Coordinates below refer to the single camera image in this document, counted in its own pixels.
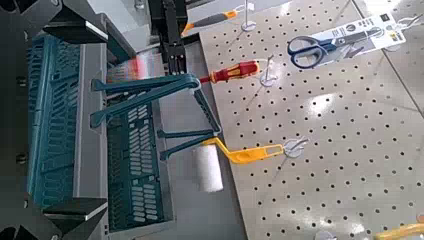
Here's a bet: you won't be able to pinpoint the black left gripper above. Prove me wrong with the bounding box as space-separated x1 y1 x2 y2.
148 0 189 76

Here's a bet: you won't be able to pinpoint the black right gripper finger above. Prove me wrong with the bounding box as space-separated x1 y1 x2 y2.
0 196 109 240
0 0 110 45

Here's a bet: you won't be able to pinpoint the red and white glue tube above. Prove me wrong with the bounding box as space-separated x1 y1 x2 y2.
106 49 171 84

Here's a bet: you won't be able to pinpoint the teal plastic crate grey rim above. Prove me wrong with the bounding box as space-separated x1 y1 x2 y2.
24 31 176 234

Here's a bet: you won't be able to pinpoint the red yellow screwdriver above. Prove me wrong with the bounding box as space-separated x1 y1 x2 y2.
199 59 261 85

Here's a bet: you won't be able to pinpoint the white plastic pegboard hook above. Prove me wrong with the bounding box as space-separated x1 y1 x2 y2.
314 229 334 240
259 54 279 88
383 13 424 54
281 135 309 159
239 0 258 33

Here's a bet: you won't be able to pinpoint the blue scissors on white card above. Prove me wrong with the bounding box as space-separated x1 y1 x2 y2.
286 12 408 70

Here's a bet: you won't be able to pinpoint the beige perforated pegboard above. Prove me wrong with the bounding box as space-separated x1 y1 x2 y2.
199 0 424 240

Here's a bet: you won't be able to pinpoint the orange and grey handled scraper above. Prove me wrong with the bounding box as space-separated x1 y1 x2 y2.
181 9 239 36

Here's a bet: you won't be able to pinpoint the white paint roller yellow handle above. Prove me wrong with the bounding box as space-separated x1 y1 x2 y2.
193 136 286 194

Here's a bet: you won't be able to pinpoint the yellow handled tool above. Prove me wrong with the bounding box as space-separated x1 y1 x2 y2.
373 214 424 240

